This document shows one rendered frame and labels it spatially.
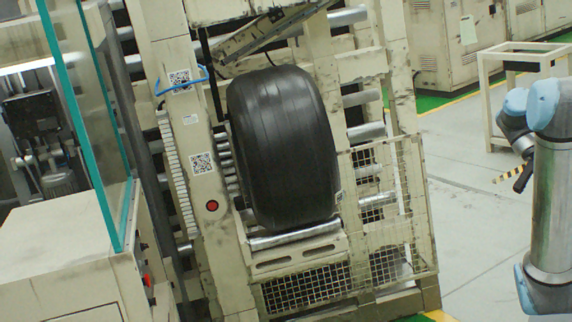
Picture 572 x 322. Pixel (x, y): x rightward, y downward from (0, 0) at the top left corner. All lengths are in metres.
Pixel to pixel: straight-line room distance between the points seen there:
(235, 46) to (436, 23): 4.42
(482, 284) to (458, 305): 0.23
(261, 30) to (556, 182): 1.33
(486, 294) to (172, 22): 2.16
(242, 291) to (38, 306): 0.97
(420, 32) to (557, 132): 5.44
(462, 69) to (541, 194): 5.29
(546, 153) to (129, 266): 1.02
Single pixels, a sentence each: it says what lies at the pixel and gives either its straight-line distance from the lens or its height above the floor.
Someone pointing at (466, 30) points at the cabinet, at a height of 0.64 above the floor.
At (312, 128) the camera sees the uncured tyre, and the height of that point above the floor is 1.30.
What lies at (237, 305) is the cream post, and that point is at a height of 0.65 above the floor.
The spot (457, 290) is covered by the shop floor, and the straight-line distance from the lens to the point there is 3.54.
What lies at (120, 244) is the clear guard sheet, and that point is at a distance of 1.57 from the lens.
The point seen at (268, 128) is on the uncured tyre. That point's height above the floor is 1.33.
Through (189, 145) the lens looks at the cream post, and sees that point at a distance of 2.20.
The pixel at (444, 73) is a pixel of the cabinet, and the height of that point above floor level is 0.27.
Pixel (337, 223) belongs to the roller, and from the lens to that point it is 2.29.
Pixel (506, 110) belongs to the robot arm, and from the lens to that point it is 2.14.
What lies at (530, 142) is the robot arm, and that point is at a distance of 2.21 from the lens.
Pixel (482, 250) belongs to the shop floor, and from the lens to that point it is 3.90.
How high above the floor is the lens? 1.88
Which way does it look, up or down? 19 degrees down
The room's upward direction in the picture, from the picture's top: 12 degrees counter-clockwise
